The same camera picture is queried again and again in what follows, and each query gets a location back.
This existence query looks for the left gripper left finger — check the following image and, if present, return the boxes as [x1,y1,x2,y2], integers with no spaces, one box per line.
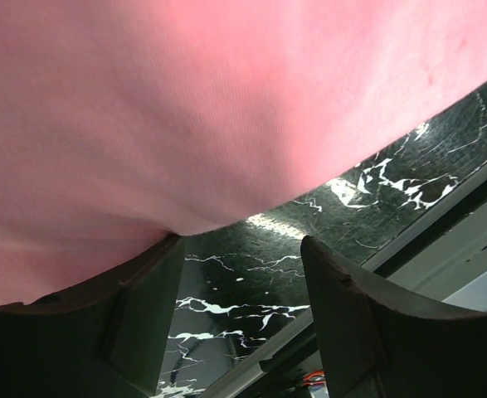
[0,235,184,397]

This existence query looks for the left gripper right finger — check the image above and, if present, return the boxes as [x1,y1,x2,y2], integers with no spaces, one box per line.
[300,236,487,397]

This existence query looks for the light pink t-shirt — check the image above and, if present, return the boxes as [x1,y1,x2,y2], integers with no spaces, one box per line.
[0,1,487,306]

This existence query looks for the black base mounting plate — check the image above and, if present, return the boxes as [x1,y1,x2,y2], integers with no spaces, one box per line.
[205,166,487,397]

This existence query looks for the black marble pattern mat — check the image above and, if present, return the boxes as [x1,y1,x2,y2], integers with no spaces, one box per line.
[157,84,487,397]

